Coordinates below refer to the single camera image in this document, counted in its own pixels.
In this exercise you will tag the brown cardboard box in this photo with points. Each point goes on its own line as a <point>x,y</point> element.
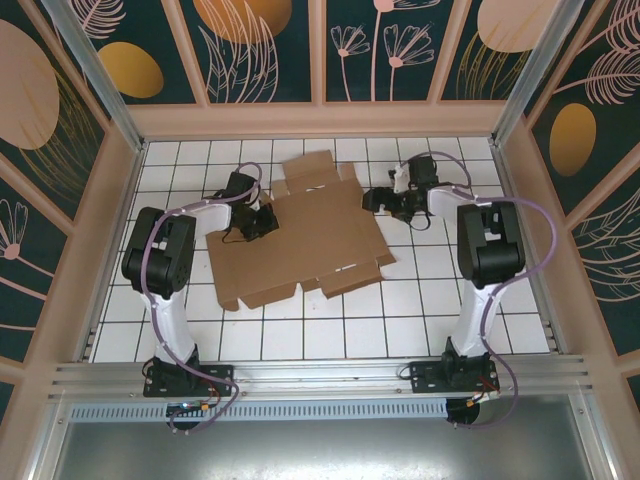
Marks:
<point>300,240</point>

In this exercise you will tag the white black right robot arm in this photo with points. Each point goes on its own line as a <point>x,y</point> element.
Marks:
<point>475,320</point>

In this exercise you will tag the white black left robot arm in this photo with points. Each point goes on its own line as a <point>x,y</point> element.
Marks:
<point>172,325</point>

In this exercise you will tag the small circuit board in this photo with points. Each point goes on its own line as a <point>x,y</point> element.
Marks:
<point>187,406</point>

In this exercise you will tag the grey metal sheet panel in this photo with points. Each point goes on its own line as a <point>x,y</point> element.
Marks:
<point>320,450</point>

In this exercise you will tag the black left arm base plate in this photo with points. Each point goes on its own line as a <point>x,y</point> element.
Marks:
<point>220,375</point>

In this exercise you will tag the aluminium frame post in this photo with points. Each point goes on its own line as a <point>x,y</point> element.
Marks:
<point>525,80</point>
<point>107,95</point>

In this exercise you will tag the long aluminium mounting rail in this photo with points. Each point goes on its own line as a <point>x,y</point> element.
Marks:
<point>320,372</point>

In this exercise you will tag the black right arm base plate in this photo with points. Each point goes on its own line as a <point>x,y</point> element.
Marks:
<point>425,380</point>

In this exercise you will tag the aluminium side rail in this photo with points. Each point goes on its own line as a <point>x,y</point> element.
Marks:
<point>90,345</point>
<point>552,340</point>

